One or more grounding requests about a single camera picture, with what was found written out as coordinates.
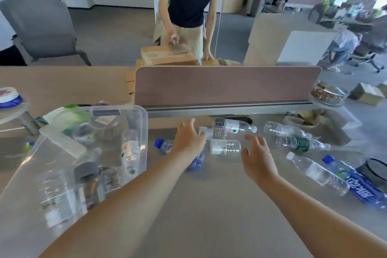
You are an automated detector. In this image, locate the beige desk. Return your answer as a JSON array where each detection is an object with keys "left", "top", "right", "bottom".
[{"left": 0, "top": 66, "right": 387, "bottom": 258}]

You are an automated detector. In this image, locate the person's right hand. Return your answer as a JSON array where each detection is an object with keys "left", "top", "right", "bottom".
[{"left": 241, "top": 135, "right": 279, "bottom": 189}]

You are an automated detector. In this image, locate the brown cardboard box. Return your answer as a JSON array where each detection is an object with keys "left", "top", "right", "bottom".
[{"left": 140, "top": 43, "right": 200, "bottom": 66}]

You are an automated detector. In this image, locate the white shallow dish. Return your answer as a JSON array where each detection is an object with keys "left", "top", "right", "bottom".
[{"left": 283, "top": 110, "right": 327, "bottom": 130}]

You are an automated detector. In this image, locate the brown desk divider panel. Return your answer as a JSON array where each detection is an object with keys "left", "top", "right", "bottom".
[{"left": 134, "top": 66, "right": 322, "bottom": 119}]

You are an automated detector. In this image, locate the pile of clear water bottles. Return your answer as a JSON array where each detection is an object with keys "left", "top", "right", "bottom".
[
  {"left": 37, "top": 127, "right": 143, "bottom": 230},
  {"left": 199, "top": 117, "right": 351, "bottom": 197}
]

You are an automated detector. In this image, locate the person's left hand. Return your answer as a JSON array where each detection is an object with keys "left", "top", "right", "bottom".
[{"left": 169, "top": 118, "right": 208, "bottom": 164}]

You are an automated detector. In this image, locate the black mesh pen cup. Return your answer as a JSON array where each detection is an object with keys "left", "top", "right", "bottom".
[{"left": 356, "top": 158, "right": 387, "bottom": 195}]

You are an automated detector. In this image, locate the clear plastic cup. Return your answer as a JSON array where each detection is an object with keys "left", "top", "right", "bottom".
[{"left": 87, "top": 112, "right": 120, "bottom": 139}]

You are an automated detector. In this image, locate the person's right forearm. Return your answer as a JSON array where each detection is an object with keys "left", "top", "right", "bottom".
[{"left": 260, "top": 174, "right": 387, "bottom": 258}]

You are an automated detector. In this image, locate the clear plastic storage bin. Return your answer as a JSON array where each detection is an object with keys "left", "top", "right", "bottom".
[{"left": 0, "top": 104, "right": 149, "bottom": 258}]

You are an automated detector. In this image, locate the grey planter with plants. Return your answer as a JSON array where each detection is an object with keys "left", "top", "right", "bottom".
[{"left": 248, "top": 0, "right": 274, "bottom": 18}]

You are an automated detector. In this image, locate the white jar blue lid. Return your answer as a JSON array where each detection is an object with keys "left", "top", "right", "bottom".
[{"left": 0, "top": 87, "right": 23, "bottom": 109}]

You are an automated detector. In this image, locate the person's left forearm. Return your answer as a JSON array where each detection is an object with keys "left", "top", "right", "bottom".
[{"left": 37, "top": 151, "right": 189, "bottom": 258}]

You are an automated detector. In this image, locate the clear snack container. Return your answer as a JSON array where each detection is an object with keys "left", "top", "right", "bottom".
[{"left": 310, "top": 81, "right": 350, "bottom": 106}]

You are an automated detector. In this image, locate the grey office chair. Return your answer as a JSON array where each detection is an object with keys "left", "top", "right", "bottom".
[{"left": 0, "top": 0, "right": 92, "bottom": 67}]

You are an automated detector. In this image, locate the beige wooden cabinet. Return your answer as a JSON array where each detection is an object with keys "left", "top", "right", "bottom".
[{"left": 243, "top": 12, "right": 338, "bottom": 66}]

